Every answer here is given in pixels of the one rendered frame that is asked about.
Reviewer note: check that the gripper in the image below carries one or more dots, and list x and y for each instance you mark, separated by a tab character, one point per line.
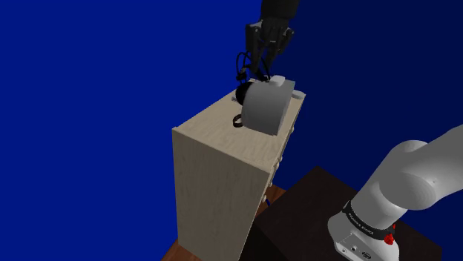
277	11

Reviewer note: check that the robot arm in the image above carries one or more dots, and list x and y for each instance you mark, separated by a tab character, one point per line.
401	173

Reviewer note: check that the small white cylinder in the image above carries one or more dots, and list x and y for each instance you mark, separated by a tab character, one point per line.
298	95

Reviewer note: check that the grey rounded appliance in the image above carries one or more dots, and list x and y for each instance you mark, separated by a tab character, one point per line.
266	106

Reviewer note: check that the light wooden chest of drawers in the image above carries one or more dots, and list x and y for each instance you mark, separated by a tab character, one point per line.
213	173

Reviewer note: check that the dark robot stand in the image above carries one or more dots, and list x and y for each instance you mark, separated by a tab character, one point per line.
307	202

